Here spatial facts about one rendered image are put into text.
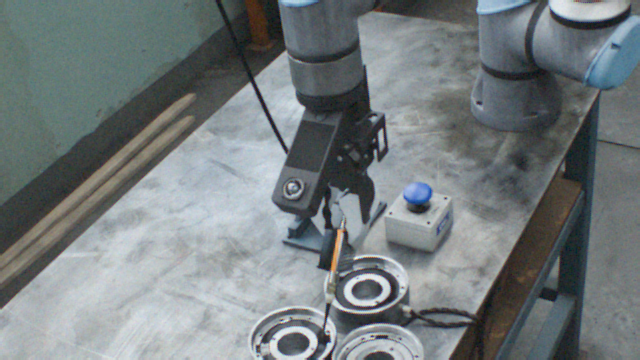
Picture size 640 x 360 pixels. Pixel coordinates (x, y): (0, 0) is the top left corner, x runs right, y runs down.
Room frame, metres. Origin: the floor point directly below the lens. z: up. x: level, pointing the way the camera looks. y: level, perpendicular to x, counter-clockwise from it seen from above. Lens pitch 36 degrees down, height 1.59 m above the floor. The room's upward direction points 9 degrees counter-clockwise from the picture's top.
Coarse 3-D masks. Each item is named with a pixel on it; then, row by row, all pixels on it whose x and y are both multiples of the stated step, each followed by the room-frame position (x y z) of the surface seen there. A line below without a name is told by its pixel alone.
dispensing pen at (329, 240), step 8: (344, 216) 0.79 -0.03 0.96; (344, 224) 0.78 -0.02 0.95; (328, 232) 0.77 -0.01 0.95; (336, 232) 0.77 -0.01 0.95; (344, 232) 0.78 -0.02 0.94; (328, 240) 0.77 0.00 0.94; (328, 248) 0.76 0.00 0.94; (320, 256) 0.76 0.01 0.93; (328, 256) 0.76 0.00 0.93; (320, 264) 0.76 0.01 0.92; (328, 264) 0.75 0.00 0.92; (328, 280) 0.76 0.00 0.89; (336, 280) 0.75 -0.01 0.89; (328, 288) 0.75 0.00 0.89; (336, 288) 0.75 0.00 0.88; (328, 296) 0.75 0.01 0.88; (328, 304) 0.74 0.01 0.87; (328, 312) 0.74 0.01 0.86
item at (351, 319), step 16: (368, 256) 0.85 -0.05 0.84; (400, 272) 0.82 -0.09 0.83; (352, 288) 0.81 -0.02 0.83; (368, 288) 0.82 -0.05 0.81; (384, 288) 0.80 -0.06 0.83; (400, 288) 0.79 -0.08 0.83; (336, 304) 0.77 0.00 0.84; (368, 304) 0.77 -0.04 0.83; (400, 304) 0.76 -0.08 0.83; (352, 320) 0.75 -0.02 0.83; (368, 320) 0.75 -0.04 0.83; (384, 320) 0.75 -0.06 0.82
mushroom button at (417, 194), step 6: (408, 186) 0.94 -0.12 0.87; (414, 186) 0.93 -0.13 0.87; (420, 186) 0.93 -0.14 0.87; (426, 186) 0.93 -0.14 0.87; (408, 192) 0.92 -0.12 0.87; (414, 192) 0.92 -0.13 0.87; (420, 192) 0.92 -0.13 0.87; (426, 192) 0.92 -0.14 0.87; (432, 192) 0.92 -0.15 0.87; (408, 198) 0.91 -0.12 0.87; (414, 198) 0.91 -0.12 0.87; (420, 198) 0.91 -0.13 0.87; (426, 198) 0.91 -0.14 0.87; (414, 204) 0.91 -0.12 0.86; (420, 204) 0.91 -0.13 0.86
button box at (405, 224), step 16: (400, 208) 0.93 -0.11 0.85; (416, 208) 0.92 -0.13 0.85; (432, 208) 0.92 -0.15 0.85; (448, 208) 0.92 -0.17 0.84; (400, 224) 0.90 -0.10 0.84; (416, 224) 0.89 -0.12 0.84; (432, 224) 0.88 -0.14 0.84; (448, 224) 0.92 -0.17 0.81; (400, 240) 0.91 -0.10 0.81; (416, 240) 0.89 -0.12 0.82; (432, 240) 0.88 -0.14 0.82
